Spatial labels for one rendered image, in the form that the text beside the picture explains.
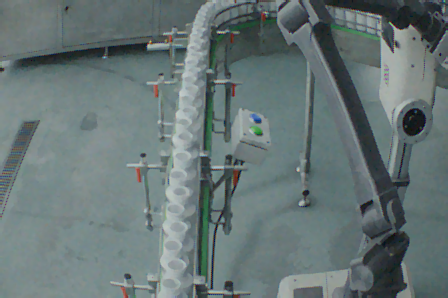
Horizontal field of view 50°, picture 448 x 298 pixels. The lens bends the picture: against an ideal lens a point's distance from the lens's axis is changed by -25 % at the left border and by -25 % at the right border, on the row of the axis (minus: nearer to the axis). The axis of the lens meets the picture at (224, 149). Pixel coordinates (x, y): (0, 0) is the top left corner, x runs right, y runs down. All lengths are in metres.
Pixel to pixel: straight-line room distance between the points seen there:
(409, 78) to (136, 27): 3.39
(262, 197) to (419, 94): 1.81
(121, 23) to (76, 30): 0.43
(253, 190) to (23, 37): 2.67
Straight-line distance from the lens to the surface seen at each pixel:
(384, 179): 0.93
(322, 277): 2.38
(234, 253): 2.87
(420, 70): 1.54
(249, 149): 1.58
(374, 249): 0.90
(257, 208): 3.15
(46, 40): 4.88
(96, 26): 4.72
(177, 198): 1.29
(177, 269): 1.15
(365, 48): 2.82
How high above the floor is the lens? 1.94
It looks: 33 degrees down
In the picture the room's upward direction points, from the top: 1 degrees clockwise
